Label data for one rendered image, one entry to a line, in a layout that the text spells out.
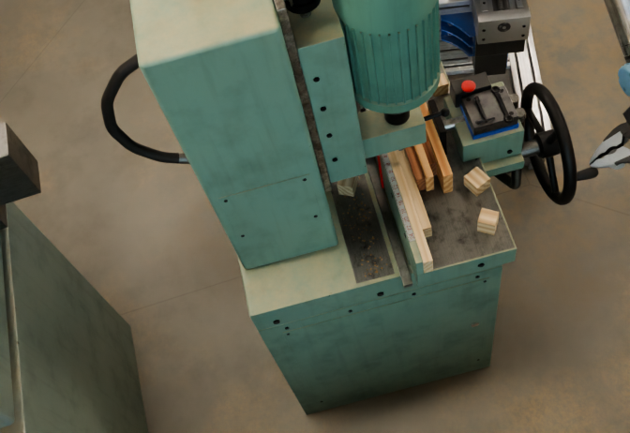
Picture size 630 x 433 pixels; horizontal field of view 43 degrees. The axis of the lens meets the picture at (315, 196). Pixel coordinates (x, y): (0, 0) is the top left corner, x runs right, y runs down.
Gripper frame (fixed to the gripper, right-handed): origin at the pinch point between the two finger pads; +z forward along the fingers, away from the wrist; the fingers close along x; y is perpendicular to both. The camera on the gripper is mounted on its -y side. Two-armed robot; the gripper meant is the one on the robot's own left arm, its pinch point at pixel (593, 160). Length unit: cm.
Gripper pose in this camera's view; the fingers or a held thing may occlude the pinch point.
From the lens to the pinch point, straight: 184.7
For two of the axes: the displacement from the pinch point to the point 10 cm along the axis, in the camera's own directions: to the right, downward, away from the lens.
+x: -2.2, -8.3, 5.2
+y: 6.1, 3.0, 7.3
